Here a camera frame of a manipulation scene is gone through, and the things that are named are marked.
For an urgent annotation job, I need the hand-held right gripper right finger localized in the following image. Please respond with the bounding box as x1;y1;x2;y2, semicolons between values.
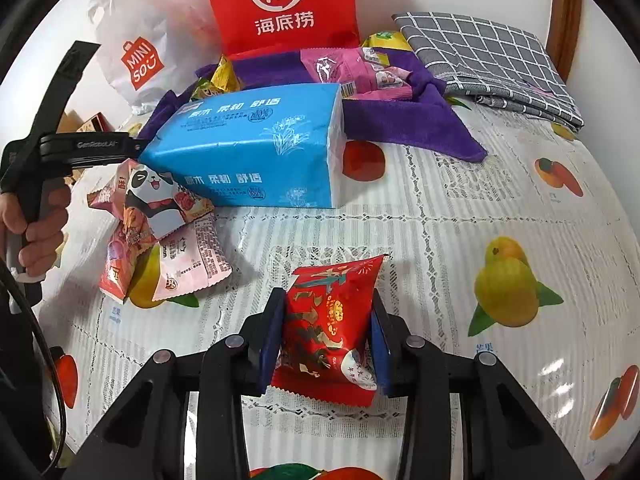
367;300;571;480

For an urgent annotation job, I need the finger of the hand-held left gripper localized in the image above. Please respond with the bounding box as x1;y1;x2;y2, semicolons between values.
42;132;149;167
30;40;102;141

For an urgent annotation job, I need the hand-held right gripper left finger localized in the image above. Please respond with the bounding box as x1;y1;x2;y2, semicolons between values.
75;287;287;480

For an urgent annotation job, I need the pale pink snack packet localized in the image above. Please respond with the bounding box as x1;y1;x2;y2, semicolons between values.
152;212;235;303

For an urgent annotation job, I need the long pink red snack packet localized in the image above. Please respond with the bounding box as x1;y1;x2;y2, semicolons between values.
87;160;156;303

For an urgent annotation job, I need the blue tissue pack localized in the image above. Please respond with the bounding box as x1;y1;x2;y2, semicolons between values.
139;82;346;209

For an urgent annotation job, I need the yellow triangular snack packet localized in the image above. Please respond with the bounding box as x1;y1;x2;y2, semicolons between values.
210;55;243;92

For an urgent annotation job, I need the large pink snack packet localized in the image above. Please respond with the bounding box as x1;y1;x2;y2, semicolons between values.
300;46;413;103

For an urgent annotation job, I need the person's left hand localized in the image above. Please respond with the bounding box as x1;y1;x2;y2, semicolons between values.
0;192;69;281

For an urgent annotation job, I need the patterned brown box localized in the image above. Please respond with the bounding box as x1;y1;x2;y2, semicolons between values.
75;114;108;136

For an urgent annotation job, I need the white plastic shopping bag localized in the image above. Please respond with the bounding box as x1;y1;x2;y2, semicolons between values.
87;0;223;113

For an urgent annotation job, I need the fruit print table cover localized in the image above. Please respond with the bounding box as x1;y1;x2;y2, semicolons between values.
30;95;636;480

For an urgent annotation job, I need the red paper bag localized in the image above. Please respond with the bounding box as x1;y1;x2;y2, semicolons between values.
199;0;362;57

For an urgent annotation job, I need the purple towel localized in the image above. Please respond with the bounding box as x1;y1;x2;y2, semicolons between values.
136;47;488;163

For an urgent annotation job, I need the yellow green snack packet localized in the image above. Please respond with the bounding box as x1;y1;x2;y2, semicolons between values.
361;30;413;53

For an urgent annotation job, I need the grey checked folded cloth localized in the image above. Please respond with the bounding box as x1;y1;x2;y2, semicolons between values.
391;10;585;133

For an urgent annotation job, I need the black cable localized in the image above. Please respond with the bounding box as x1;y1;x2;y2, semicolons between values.
0;255;68;471

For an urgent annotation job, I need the brown wooden door frame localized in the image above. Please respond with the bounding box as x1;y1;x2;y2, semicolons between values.
547;0;583;83

